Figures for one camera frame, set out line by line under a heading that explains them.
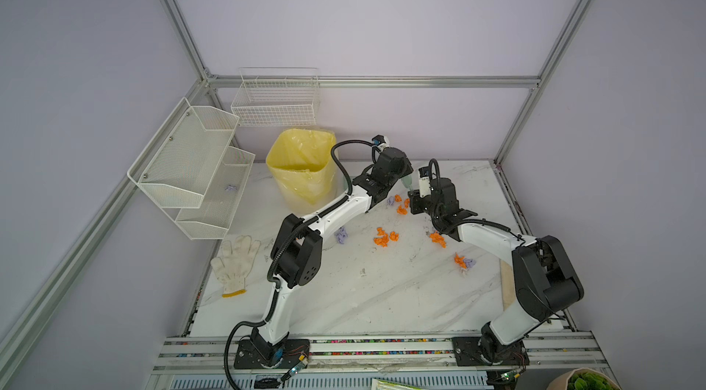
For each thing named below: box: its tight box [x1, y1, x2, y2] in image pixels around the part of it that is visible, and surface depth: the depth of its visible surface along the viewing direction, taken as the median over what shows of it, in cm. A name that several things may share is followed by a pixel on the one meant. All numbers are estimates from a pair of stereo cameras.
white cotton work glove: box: [210, 234, 262, 299], surface depth 92 cm
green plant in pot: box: [546, 367, 622, 390], surface depth 62 cm
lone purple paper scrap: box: [335, 226, 348, 245], surface depth 97 cm
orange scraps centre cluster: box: [373, 227, 400, 248], surface depth 97 cm
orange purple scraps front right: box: [454, 252, 477, 270], surface depth 92 cm
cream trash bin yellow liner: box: [265, 128, 340, 216], surface depth 95 cm
